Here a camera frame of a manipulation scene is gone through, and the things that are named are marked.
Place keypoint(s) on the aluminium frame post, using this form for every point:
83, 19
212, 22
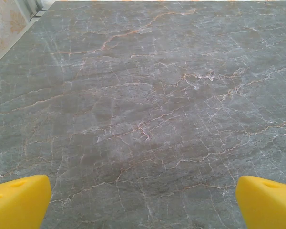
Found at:
38, 9

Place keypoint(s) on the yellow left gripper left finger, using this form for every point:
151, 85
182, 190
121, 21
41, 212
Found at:
16, 202

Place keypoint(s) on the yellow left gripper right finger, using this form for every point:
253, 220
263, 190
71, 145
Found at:
269, 205

